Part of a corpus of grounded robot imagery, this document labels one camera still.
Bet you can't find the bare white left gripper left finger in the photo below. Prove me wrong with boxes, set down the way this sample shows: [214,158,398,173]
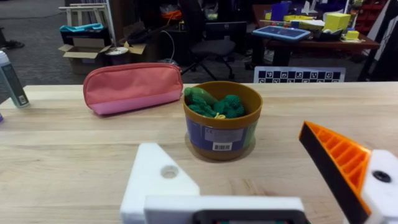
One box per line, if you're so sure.
[119,142,201,224]

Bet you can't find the white orange left gripper right finger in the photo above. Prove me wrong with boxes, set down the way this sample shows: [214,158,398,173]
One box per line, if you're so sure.
[298,121,398,224]

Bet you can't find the brown tub with green toys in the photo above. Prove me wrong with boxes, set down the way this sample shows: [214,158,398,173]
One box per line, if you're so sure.
[182,80,264,162]

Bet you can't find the pink zip bag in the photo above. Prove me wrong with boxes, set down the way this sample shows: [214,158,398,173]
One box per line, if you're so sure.
[83,62,184,116]

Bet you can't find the black and white marker board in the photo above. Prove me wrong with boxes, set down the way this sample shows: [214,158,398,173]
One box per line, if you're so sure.
[253,66,346,83]

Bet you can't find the dark wooden table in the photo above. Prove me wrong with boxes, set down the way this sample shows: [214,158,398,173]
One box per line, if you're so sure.
[250,3,381,68]

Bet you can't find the open cardboard box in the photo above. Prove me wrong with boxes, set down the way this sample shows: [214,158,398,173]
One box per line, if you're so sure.
[58,37,113,75]

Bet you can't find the black office chair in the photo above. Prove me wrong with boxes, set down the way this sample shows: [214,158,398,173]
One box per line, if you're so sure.
[178,0,237,81]

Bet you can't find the yellow box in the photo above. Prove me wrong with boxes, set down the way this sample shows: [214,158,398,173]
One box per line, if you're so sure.
[323,12,352,32]

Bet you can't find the blue tray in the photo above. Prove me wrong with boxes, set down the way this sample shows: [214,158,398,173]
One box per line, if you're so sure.
[252,25,312,42]

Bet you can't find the grey-green bottle with white cap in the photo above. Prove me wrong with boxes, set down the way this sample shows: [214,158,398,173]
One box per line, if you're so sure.
[0,50,30,109]

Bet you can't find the white wooden frame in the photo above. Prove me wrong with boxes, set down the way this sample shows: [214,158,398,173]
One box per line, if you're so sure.
[58,2,118,47]

